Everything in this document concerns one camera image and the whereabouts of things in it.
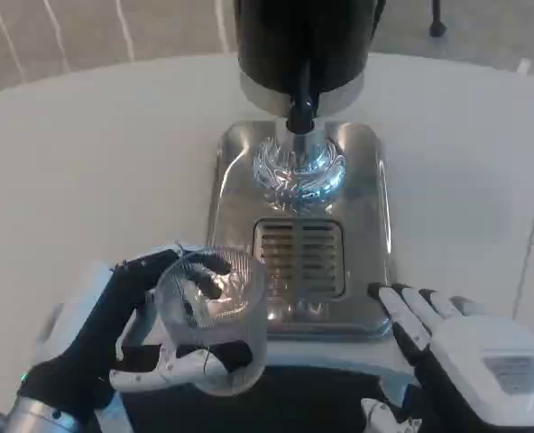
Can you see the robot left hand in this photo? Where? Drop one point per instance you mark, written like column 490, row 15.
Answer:
column 86, row 343

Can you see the clear ribbed glass cup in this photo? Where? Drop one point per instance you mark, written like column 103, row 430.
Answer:
column 244, row 325

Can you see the black furniture leg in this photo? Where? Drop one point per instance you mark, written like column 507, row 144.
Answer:
column 437, row 22

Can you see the black and white robot torso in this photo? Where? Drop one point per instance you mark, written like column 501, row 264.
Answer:
column 294, row 406

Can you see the black drink dispenser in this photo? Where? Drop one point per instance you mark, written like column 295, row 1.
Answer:
column 271, row 36

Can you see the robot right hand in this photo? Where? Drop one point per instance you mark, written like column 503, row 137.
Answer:
column 474, row 361

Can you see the steel drip tray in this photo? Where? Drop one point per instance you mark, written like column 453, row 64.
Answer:
column 366, row 234

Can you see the black dispenser tap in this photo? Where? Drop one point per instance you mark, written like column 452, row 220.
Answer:
column 301, row 115

